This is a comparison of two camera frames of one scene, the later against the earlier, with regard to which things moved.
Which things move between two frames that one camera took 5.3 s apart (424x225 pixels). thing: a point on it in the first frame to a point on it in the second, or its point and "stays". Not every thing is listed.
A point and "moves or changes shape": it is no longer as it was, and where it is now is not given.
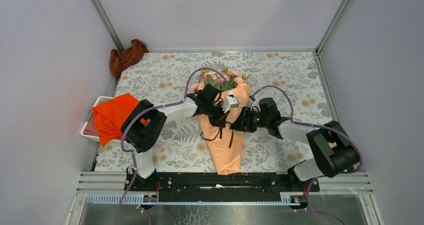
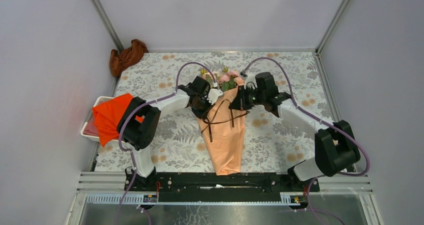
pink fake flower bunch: x=231 y=79 stays
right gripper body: x=262 y=120 to x=261 y=97
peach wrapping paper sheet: x=225 y=145 stays
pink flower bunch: x=207 y=77 stays
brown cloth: x=127 y=58 stays
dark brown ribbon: x=220 y=132 moves or changes shape
